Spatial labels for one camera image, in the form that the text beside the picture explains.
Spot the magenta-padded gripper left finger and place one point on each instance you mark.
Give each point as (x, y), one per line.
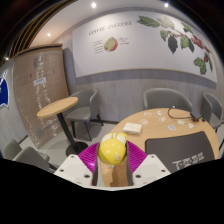
(75, 166)

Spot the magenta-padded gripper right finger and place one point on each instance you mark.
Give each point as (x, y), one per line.
(150, 166)

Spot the dark grey mouse pad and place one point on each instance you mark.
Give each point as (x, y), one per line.
(176, 148)

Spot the small white box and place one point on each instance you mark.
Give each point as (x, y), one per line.
(132, 128)

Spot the small white sticker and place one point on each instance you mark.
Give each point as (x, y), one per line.
(144, 121)
(190, 125)
(159, 112)
(181, 122)
(162, 118)
(147, 113)
(171, 127)

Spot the grey armchair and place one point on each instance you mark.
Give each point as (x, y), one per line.
(211, 108)
(165, 98)
(28, 156)
(83, 106)

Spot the round wooden high table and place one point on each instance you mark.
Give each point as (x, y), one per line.
(56, 106)

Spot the blue and white sign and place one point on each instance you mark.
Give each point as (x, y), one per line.
(3, 91)

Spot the ceiling spot lights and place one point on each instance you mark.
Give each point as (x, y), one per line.
(93, 5)

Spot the white wall poster leaf print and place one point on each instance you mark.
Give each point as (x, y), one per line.
(140, 46)

